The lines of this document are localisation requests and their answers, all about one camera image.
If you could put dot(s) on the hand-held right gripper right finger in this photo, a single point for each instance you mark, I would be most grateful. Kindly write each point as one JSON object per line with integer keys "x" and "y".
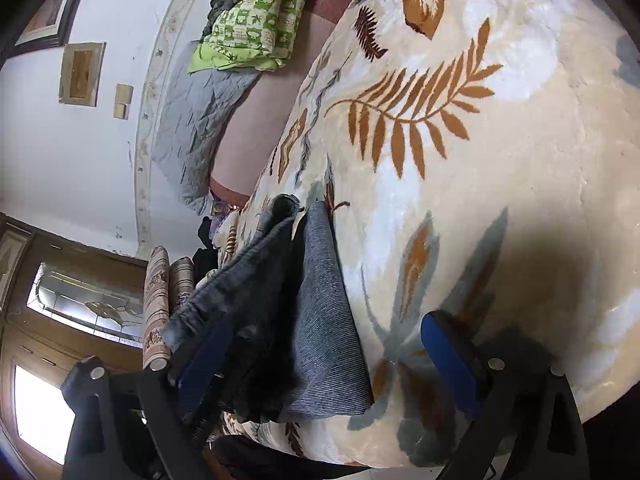
{"x": 445, "y": 355}

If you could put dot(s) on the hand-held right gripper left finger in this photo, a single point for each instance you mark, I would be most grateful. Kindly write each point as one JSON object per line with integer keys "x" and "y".
{"x": 205, "y": 360}

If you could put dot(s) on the blue denim pants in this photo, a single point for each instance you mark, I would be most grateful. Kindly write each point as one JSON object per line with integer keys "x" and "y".
{"x": 325, "y": 335}

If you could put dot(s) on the black garment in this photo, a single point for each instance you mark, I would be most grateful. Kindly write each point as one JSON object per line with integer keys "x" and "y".
{"x": 205, "y": 255}

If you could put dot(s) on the wooden door with glass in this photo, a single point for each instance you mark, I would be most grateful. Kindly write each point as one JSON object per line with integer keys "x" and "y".
{"x": 60, "y": 330}

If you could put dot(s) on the leaf-printed cream blanket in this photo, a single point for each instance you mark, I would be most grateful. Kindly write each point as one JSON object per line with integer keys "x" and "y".
{"x": 500, "y": 160}

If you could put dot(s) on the grey quilted blanket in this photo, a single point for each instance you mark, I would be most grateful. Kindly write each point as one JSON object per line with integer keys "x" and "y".
{"x": 195, "y": 120}

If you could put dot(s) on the small yellow framed picture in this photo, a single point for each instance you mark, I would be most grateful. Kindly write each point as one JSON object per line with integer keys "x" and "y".
{"x": 81, "y": 74}

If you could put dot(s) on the green patterned blanket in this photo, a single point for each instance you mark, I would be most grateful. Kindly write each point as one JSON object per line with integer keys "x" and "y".
{"x": 260, "y": 25}

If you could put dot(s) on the large dark framed picture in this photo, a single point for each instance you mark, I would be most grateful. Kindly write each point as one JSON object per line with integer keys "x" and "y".
{"x": 52, "y": 10}

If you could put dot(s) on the beige wall plate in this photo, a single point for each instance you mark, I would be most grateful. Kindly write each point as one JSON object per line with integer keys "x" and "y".
{"x": 123, "y": 101}

